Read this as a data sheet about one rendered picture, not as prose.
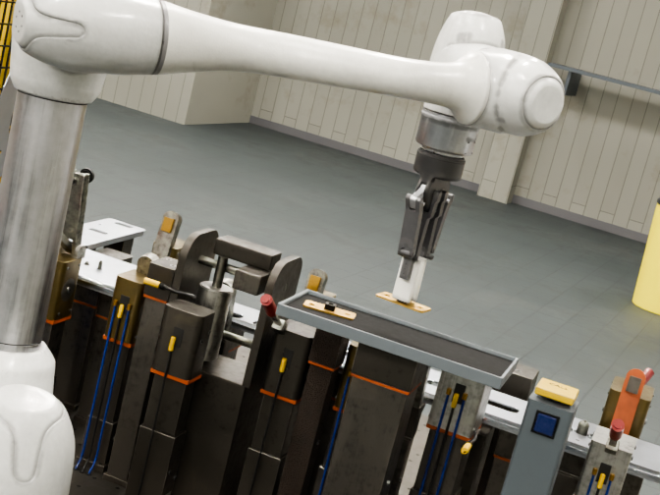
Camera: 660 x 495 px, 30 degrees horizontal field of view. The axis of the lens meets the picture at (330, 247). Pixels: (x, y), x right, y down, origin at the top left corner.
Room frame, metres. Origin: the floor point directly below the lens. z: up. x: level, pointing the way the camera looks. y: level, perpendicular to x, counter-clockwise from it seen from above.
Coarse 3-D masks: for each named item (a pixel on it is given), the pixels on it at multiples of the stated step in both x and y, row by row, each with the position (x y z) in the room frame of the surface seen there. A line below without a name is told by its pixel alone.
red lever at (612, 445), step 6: (618, 420) 1.78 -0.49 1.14; (612, 426) 1.78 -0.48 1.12; (618, 426) 1.78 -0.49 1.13; (624, 426) 1.78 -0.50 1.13; (612, 432) 1.79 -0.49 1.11; (618, 432) 1.78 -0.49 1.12; (612, 438) 1.81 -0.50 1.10; (618, 438) 1.81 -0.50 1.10; (606, 444) 1.87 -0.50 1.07; (612, 444) 1.86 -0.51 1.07; (618, 444) 1.87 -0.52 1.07; (606, 450) 1.88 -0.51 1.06; (612, 450) 1.87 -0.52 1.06
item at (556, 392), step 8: (544, 384) 1.79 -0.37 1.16; (552, 384) 1.80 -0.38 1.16; (560, 384) 1.81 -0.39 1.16; (536, 392) 1.77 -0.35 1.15; (544, 392) 1.77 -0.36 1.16; (552, 392) 1.77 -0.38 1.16; (560, 392) 1.77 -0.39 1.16; (568, 392) 1.78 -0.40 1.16; (576, 392) 1.79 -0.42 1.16; (552, 400) 1.78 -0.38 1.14; (560, 400) 1.76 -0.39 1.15; (568, 400) 1.76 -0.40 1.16
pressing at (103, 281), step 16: (96, 256) 2.46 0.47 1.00; (80, 272) 2.32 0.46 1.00; (96, 272) 2.35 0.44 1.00; (112, 272) 2.37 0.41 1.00; (96, 288) 2.26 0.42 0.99; (112, 288) 2.26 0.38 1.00; (240, 304) 2.37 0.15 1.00; (240, 320) 2.25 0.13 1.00; (256, 320) 2.29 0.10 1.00; (432, 400) 2.09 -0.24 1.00; (496, 400) 2.17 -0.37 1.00; (512, 400) 2.19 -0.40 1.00; (496, 416) 2.06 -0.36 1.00; (512, 416) 2.10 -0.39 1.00; (512, 432) 2.04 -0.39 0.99; (592, 432) 2.12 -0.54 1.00; (576, 448) 2.01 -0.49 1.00; (640, 448) 2.10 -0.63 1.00; (656, 448) 2.12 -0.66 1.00; (640, 464) 2.02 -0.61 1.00; (656, 464) 2.04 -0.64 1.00; (656, 480) 1.97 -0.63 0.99
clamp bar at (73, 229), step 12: (84, 168) 2.25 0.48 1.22; (84, 180) 2.21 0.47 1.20; (72, 192) 2.22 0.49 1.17; (84, 192) 2.22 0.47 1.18; (72, 204) 2.22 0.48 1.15; (84, 204) 2.23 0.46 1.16; (72, 216) 2.22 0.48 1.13; (72, 228) 2.22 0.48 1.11; (60, 252) 2.24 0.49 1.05; (72, 252) 2.23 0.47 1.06
